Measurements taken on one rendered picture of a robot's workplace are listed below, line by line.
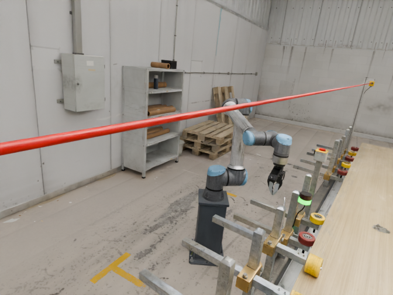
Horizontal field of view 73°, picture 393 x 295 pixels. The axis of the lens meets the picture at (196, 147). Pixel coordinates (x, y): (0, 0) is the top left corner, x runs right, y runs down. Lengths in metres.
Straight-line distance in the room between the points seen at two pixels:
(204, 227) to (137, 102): 2.08
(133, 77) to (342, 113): 6.88
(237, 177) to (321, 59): 7.28
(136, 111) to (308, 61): 6.55
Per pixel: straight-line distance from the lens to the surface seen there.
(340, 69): 9.15
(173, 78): 4.46
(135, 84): 3.77
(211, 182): 2.23
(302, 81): 9.25
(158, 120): 0.28
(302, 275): 1.30
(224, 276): 0.87
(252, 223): 1.61
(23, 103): 3.19
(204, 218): 2.33
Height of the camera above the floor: 1.70
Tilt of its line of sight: 18 degrees down
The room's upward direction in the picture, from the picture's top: 5 degrees clockwise
